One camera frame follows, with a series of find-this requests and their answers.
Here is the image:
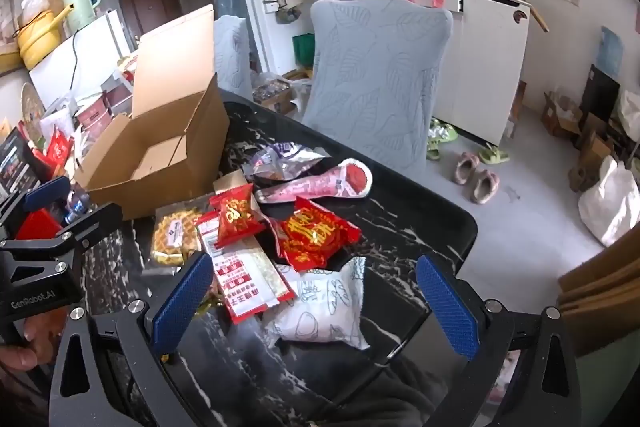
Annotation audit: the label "large red snack packet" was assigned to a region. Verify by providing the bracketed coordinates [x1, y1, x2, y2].
[272, 196, 362, 272]

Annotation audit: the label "white refrigerator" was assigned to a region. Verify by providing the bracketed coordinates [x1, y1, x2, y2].
[27, 9, 133, 108]

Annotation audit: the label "brown floor cardboard box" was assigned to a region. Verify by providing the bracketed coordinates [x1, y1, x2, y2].
[542, 92, 583, 138]

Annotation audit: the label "person's left hand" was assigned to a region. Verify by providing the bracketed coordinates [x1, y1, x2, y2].
[0, 312, 64, 374]

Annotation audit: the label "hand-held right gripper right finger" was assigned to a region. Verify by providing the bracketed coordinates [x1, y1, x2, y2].
[415, 254, 583, 427]

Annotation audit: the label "white printed snack bag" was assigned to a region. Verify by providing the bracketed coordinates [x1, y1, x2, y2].
[262, 256, 371, 350]

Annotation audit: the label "clear waffle packet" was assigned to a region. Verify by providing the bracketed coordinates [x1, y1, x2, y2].
[142, 202, 211, 275]

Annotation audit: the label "cardboard box of jars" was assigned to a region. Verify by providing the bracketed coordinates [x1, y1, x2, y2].
[252, 77, 296, 115]

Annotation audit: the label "pink slipper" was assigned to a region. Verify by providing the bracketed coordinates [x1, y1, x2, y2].
[470, 169, 501, 205]
[454, 152, 481, 186]

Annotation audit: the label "clear water bottle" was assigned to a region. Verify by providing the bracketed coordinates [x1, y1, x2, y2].
[64, 189, 96, 225]

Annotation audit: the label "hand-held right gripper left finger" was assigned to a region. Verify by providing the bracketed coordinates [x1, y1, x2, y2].
[48, 251, 216, 427]

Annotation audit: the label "silver purple snack bag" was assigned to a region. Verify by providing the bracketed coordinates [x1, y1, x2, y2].
[245, 142, 331, 182]

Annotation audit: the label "small red snack packet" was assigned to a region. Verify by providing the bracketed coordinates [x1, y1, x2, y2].
[209, 183, 265, 249]

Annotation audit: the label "green electric kettle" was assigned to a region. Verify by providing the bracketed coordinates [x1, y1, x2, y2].
[61, 0, 103, 35]

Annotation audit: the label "yellow pot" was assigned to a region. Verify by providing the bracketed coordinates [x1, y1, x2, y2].
[15, 4, 73, 70]

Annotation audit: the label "pink cone-shaped snack packet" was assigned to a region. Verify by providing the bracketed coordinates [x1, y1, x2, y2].
[255, 159, 373, 205]

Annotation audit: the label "white cabinet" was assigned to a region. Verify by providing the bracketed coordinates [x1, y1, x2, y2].
[352, 0, 531, 148]

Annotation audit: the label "pink gift box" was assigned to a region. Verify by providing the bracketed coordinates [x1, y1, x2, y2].
[75, 102, 113, 130]

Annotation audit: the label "red white packet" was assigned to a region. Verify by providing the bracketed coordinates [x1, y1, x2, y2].
[195, 209, 296, 325]

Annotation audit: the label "white plastic bag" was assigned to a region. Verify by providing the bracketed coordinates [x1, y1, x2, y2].
[577, 154, 640, 248]

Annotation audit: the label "green slipper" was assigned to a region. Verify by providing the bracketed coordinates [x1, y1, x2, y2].
[427, 117, 458, 145]
[477, 144, 511, 166]

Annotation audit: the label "red snack bag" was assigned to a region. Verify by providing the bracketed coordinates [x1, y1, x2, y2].
[45, 127, 76, 165]

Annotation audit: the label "brown door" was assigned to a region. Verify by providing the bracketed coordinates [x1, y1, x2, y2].
[116, 0, 183, 50]

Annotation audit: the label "red plastic box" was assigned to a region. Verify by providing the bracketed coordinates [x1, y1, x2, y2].
[15, 209, 63, 240]

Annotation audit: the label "black printed box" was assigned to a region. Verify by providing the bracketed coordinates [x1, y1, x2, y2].
[0, 127, 43, 202]

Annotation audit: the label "grey leaf-pattern chair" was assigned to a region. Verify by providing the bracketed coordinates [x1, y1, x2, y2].
[300, 0, 454, 178]
[212, 14, 253, 100]

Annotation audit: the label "green bin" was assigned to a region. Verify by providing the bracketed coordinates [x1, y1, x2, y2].
[292, 33, 316, 68]

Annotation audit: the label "gold paper box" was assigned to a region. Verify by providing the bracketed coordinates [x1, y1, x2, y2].
[212, 171, 257, 202]

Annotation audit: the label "round woven plate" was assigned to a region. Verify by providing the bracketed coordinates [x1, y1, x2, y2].
[20, 82, 48, 148]

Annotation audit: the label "wooden planks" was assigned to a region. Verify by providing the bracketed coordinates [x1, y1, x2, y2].
[557, 237, 640, 358]

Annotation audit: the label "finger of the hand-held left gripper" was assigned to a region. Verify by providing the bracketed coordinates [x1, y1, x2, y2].
[0, 203, 124, 269]
[0, 176, 72, 239]

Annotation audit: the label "gold framed picture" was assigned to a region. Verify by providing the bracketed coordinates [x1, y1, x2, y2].
[0, 0, 16, 45]

